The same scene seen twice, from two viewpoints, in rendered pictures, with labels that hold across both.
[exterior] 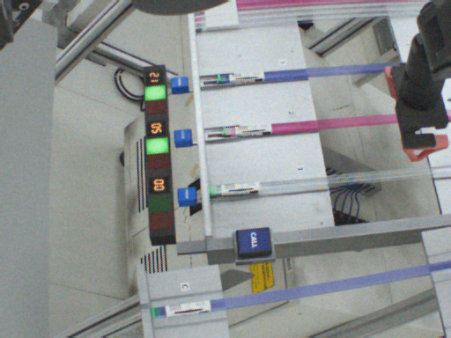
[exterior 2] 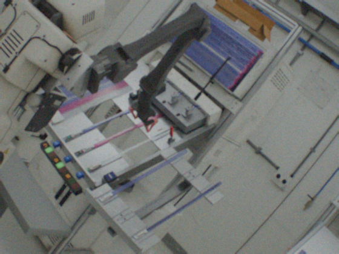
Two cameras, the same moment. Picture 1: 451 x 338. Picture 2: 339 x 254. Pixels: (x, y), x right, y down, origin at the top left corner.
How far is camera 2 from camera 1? 1.05 m
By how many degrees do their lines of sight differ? 30
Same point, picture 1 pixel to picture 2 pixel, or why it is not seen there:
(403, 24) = (117, 99)
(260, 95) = (83, 138)
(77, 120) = not seen: outside the picture
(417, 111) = (145, 113)
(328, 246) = (131, 173)
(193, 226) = (65, 209)
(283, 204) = (110, 166)
